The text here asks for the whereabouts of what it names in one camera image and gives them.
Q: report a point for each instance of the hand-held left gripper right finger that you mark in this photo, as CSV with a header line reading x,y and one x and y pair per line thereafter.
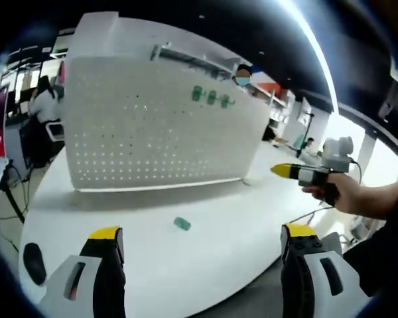
x,y
311,285

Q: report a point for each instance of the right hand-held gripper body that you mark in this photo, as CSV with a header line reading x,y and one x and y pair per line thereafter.
x,y
336,155

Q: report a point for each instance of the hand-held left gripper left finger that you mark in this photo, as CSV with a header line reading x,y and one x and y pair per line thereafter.
x,y
86,285

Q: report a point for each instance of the white perforated mounting plate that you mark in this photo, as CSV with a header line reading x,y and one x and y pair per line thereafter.
x,y
136,149

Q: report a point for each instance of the person's right hand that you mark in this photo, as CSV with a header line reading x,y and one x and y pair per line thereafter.
x,y
348,195

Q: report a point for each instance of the black tripod stand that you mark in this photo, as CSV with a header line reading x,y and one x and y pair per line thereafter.
x,y
306,132

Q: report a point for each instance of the black oval table grommet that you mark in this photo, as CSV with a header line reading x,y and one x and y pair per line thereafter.
x,y
34,265

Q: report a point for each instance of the ceiling light strip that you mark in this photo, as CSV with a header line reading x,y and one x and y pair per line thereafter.
x,y
323,63

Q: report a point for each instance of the black table leg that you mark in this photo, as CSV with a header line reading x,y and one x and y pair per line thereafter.
x,y
13,203

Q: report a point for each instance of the white office chair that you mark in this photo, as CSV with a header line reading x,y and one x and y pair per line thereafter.
x,y
56,130

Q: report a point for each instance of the grey computer cabinet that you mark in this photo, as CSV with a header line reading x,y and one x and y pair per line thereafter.
x,y
13,145

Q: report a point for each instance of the shelf rack with bins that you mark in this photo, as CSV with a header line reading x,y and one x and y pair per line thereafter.
x,y
192,59

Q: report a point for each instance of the white column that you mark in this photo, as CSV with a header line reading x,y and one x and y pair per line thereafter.
x,y
93,36

